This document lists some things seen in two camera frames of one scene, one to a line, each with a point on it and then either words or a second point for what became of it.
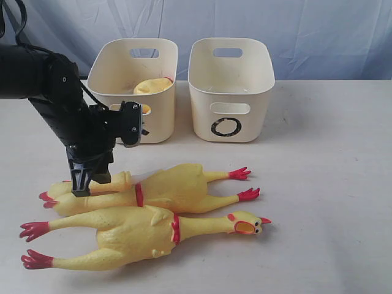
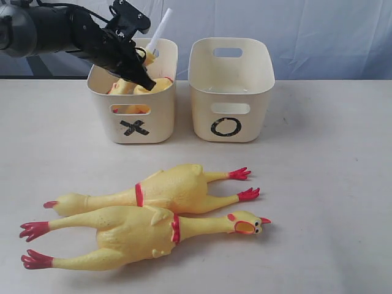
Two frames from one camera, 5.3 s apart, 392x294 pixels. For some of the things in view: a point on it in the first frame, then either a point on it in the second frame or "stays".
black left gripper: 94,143 to 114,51
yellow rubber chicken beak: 134,233 stays
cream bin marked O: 229,79 stays
